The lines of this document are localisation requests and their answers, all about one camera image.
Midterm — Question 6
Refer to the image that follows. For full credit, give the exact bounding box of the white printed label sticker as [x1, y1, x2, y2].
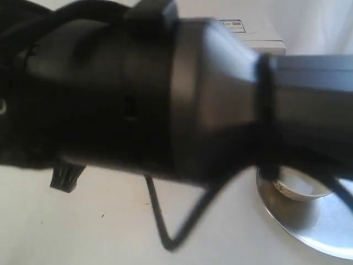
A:
[219, 19, 246, 33]

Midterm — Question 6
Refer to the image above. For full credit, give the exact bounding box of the round silver metal tray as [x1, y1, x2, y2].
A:
[256, 173, 352, 260]

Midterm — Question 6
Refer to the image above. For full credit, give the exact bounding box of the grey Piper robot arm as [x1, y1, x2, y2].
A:
[1, 1, 352, 187]

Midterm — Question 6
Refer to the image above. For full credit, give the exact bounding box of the white microwave oven body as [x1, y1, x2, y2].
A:
[176, 11, 286, 57]

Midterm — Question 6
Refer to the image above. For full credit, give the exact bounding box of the white ceramic bowl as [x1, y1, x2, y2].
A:
[273, 167, 332, 202]

